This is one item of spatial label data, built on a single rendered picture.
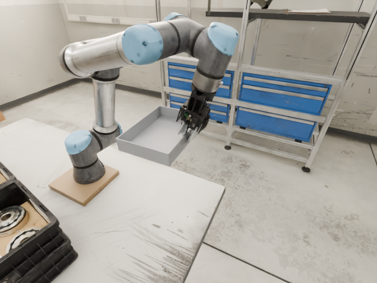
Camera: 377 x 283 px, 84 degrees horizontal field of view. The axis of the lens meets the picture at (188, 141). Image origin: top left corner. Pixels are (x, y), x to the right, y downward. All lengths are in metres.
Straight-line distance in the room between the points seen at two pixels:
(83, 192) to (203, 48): 0.85
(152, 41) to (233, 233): 1.53
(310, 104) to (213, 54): 1.66
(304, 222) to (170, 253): 1.34
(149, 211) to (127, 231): 0.12
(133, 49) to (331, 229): 1.90
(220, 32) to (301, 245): 1.62
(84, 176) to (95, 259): 0.39
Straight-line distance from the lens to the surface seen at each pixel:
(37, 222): 0.95
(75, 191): 1.14
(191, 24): 0.58
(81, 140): 1.04
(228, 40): 0.52
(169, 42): 0.50
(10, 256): 0.78
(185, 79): 2.30
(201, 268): 1.62
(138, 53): 0.46
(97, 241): 0.97
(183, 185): 1.07
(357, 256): 2.02
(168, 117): 0.90
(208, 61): 0.54
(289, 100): 2.11
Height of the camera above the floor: 1.49
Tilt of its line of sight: 36 degrees down
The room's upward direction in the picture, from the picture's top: straight up
